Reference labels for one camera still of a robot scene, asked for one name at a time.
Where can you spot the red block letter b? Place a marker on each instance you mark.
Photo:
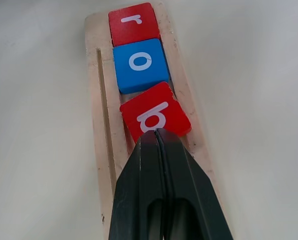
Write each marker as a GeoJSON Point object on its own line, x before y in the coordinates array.
{"type": "Point", "coordinates": [151, 110]}

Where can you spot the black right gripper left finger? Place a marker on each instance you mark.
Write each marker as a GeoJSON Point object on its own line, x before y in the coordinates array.
{"type": "Point", "coordinates": [136, 185]}

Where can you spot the blue block letter o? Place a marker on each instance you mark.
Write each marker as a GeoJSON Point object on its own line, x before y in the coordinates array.
{"type": "Point", "coordinates": [140, 65]}

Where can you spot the red block letter r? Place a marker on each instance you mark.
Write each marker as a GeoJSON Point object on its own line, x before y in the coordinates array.
{"type": "Point", "coordinates": [133, 23]}

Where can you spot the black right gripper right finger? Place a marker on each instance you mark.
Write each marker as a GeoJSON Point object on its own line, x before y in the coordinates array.
{"type": "Point", "coordinates": [188, 185]}

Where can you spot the light wooden letter tray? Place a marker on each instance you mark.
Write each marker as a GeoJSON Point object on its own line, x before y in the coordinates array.
{"type": "Point", "coordinates": [101, 105]}

